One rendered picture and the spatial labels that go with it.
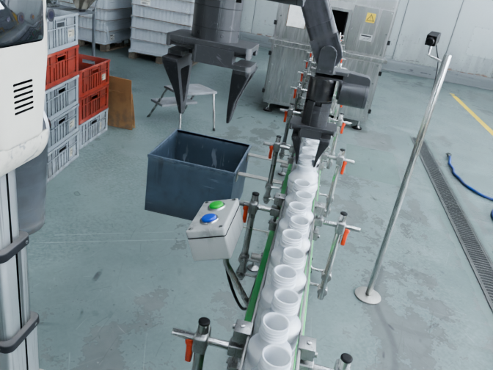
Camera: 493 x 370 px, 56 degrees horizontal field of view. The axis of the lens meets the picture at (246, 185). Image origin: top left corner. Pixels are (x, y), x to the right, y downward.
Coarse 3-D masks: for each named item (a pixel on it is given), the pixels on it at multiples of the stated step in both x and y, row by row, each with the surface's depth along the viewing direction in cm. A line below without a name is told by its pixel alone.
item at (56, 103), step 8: (72, 80) 335; (56, 88) 312; (64, 88) 351; (72, 88) 339; (48, 96) 304; (56, 96) 315; (64, 96) 329; (72, 96) 342; (48, 104) 306; (56, 104) 319; (64, 104) 331; (72, 104) 344; (48, 112) 308; (56, 112) 320
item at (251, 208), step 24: (312, 72) 356; (288, 120) 190; (336, 120) 187; (264, 144) 149; (336, 144) 191; (336, 168) 147; (336, 240) 107; (240, 264) 113; (192, 336) 67; (240, 336) 64; (240, 360) 68; (312, 360) 64; (336, 360) 66
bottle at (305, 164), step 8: (304, 160) 104; (312, 160) 105; (296, 168) 107; (304, 168) 105; (312, 168) 106; (288, 176) 108; (296, 176) 106; (304, 176) 105; (312, 176) 106; (288, 184) 107; (312, 184) 105; (288, 192) 108; (312, 192) 106
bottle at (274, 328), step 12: (276, 312) 62; (264, 324) 59; (276, 324) 62; (288, 324) 60; (252, 336) 63; (264, 336) 59; (276, 336) 59; (252, 348) 61; (288, 348) 61; (252, 360) 60
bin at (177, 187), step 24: (168, 144) 178; (192, 144) 187; (216, 144) 185; (240, 144) 183; (168, 168) 159; (192, 168) 157; (216, 168) 189; (240, 168) 166; (168, 192) 163; (192, 192) 161; (216, 192) 159; (240, 192) 183; (192, 216) 165
